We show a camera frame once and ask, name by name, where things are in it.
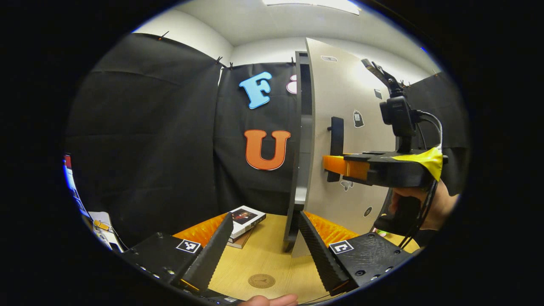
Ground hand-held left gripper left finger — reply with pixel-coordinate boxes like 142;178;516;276
121;212;234;296

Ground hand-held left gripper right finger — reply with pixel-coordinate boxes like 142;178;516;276
300;210;415;297

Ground dark grey cabinet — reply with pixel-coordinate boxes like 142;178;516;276
284;51;315;252

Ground round brown coaster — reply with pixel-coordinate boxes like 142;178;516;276
248;273;276;289

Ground beige cabinet door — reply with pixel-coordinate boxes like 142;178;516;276
291;37;415;258

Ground dark thin book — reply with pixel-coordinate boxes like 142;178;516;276
227;227;255;244

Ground brown book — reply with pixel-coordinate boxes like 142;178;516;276
228;232;255;249

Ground white portrait cover book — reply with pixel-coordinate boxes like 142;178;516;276
229;205;267;238

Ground white paper sheets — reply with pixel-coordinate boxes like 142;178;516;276
87;211;124;251

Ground black backdrop cloth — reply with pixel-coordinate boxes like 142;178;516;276
64;32;470;251

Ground computer monitor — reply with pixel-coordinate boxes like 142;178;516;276
64;154;90;217

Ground ceiling light panel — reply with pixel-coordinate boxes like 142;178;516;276
263;0;360;15

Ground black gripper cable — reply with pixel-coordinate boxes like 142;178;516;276
399;110;443;251

